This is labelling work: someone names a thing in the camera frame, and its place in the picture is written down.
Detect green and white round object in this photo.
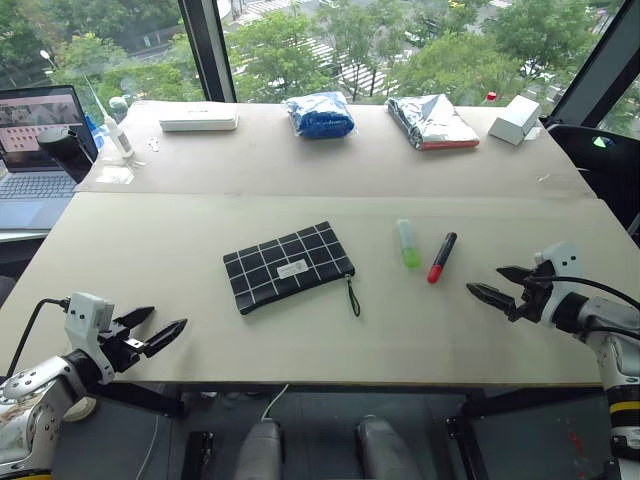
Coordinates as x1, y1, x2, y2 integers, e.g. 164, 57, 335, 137
108, 94, 131, 122

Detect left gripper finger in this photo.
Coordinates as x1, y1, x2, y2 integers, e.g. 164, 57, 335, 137
112, 306, 156, 333
143, 318, 189, 359

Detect silver foil bag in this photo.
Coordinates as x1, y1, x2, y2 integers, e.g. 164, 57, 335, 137
384, 93, 482, 153

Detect black cylinder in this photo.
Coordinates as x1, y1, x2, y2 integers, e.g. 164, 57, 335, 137
37, 126, 95, 185

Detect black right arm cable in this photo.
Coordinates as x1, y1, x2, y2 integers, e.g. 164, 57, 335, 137
537, 273, 640, 307

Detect black table leg brace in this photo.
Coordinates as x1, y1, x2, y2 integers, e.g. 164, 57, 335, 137
88, 381, 190, 420
443, 385, 609, 480

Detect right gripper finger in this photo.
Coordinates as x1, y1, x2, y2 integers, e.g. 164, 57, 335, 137
465, 282, 517, 317
495, 265, 537, 288

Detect laptop computer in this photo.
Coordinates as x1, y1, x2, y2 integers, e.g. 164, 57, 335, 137
0, 84, 100, 232

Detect black window pillar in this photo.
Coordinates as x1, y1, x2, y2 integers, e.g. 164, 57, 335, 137
177, 0, 238, 104

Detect small white carton box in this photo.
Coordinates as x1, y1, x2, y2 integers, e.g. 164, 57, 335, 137
487, 94, 543, 147

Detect white tube with nozzle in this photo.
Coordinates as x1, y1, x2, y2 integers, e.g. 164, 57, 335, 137
83, 74, 136, 159

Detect black white-grid pencil case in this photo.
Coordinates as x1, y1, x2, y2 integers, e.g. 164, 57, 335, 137
222, 220, 363, 318

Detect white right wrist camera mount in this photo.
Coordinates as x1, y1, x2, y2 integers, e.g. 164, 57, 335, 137
532, 241, 584, 327

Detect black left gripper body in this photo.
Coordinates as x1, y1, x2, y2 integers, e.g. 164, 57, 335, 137
97, 323, 149, 374

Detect green translucent glue stick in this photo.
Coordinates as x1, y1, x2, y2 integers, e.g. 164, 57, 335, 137
396, 218, 423, 270

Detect blue plastic bag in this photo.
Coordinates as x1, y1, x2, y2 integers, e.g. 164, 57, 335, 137
280, 91, 357, 141

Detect blue object behind laptop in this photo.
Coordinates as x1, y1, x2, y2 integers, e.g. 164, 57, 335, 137
83, 113, 109, 150

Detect dark rounded shape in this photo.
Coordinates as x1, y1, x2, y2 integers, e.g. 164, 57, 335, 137
355, 416, 425, 480
233, 421, 285, 480

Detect white cable under table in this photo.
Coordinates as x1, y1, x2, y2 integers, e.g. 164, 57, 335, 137
261, 383, 291, 424

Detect dark slanted window frame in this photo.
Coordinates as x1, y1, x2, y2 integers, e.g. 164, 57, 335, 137
548, 0, 640, 129

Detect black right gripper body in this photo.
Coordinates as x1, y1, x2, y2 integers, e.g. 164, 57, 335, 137
505, 272, 554, 324

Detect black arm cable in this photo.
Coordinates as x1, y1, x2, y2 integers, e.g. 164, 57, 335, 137
3, 297, 71, 377
537, 273, 640, 307

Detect flat white box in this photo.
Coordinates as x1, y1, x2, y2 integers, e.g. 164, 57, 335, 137
158, 102, 240, 133

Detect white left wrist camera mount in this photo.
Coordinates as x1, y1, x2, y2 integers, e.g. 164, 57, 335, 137
64, 292, 117, 386

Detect black marker with red cap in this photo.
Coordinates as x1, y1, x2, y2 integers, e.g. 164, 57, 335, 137
426, 231, 459, 285

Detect small clear plastic bag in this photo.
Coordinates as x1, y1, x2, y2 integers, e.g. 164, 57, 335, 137
94, 160, 137, 185

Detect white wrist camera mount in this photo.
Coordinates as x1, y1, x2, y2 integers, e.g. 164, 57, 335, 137
532, 241, 584, 327
64, 292, 117, 386

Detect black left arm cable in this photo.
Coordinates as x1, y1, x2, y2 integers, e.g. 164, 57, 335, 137
3, 297, 71, 377

